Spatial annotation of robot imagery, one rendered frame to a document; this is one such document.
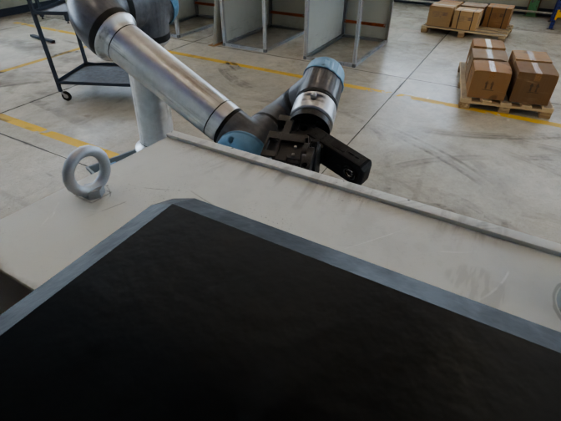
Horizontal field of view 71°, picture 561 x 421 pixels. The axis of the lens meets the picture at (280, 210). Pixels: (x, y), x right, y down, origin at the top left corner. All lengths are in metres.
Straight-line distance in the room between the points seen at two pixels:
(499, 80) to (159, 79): 3.84
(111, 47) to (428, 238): 0.64
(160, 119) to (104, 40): 0.28
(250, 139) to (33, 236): 0.41
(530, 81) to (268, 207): 4.13
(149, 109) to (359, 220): 0.76
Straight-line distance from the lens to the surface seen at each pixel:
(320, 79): 0.71
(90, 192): 0.36
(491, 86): 4.35
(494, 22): 7.31
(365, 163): 0.60
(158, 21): 0.93
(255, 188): 0.35
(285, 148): 0.59
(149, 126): 1.03
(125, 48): 0.78
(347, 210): 0.33
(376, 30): 6.39
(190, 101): 0.71
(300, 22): 6.84
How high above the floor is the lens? 1.56
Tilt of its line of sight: 38 degrees down
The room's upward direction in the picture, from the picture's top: straight up
